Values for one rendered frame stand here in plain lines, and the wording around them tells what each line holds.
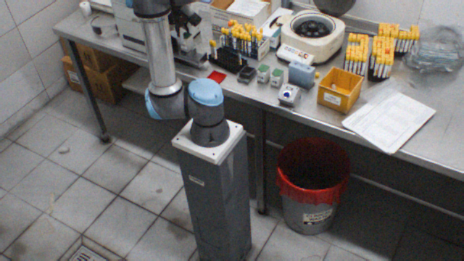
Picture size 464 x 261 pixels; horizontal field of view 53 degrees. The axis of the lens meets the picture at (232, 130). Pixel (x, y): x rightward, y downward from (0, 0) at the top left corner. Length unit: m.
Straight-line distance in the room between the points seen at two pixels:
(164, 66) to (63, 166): 1.67
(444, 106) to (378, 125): 0.30
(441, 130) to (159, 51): 1.08
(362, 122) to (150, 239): 1.33
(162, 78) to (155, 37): 0.15
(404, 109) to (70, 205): 1.89
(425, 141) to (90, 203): 1.85
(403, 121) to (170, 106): 0.88
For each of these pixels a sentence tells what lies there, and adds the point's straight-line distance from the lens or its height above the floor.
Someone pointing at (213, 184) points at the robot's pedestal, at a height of 0.74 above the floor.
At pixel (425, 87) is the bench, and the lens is 2.08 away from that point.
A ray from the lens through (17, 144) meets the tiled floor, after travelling 3.36.
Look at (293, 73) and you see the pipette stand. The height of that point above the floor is 0.94.
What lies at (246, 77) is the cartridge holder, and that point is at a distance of 2.01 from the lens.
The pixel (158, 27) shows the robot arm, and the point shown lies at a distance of 1.48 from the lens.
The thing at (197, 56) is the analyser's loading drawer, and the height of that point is 0.92.
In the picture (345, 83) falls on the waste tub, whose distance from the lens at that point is 1.97.
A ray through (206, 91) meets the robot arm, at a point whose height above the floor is 1.13.
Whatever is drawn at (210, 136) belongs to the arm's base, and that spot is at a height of 0.95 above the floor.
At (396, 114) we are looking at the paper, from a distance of 1.91.
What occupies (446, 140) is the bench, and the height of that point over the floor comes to 0.87.
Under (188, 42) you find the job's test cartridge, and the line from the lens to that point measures 2.07.
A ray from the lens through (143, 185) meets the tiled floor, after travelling 2.82.
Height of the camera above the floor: 2.17
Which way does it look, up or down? 46 degrees down
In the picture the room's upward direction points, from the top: 5 degrees counter-clockwise
